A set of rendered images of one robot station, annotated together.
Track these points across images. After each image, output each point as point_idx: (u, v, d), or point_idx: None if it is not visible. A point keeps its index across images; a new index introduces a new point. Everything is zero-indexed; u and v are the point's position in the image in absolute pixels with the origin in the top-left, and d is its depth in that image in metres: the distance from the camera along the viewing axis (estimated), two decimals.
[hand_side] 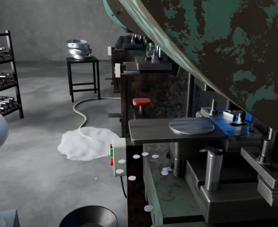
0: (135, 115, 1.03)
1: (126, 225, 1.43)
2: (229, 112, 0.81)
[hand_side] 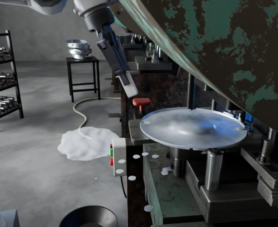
0: (135, 115, 1.03)
1: (126, 225, 1.43)
2: (229, 112, 0.81)
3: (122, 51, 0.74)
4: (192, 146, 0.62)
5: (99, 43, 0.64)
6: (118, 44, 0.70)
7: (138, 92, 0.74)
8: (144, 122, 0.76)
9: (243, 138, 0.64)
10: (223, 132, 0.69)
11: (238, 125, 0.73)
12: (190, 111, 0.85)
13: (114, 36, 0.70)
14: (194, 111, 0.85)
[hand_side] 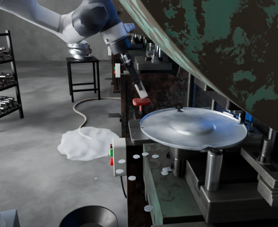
0: (135, 115, 1.03)
1: (126, 225, 1.43)
2: (229, 112, 0.81)
3: None
4: (234, 123, 0.75)
5: (127, 62, 0.92)
6: None
7: (147, 94, 1.04)
8: None
9: (203, 108, 0.85)
10: (193, 115, 0.82)
11: (172, 111, 0.85)
12: (147, 128, 0.72)
13: None
14: (145, 126, 0.73)
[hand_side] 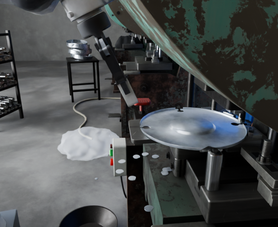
0: (135, 115, 1.03)
1: (126, 225, 1.43)
2: (229, 112, 0.81)
3: (115, 57, 0.69)
4: None
5: (103, 50, 0.58)
6: (114, 50, 0.65)
7: (137, 100, 0.70)
8: None
9: (144, 115, 0.79)
10: (159, 122, 0.76)
11: (147, 131, 0.70)
12: (208, 146, 0.62)
13: None
14: (204, 147, 0.61)
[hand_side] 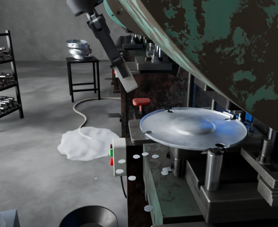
0: (135, 115, 1.03)
1: (126, 225, 1.43)
2: (229, 112, 0.81)
3: None
4: None
5: (93, 21, 0.52)
6: None
7: None
8: None
9: (192, 147, 0.60)
10: (198, 139, 0.65)
11: (229, 143, 0.63)
12: None
13: None
14: None
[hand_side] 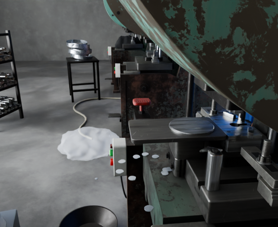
0: (135, 115, 1.03)
1: (126, 225, 1.43)
2: (229, 112, 0.81)
3: None
4: None
5: None
6: None
7: None
8: None
9: None
10: None
11: None
12: None
13: None
14: None
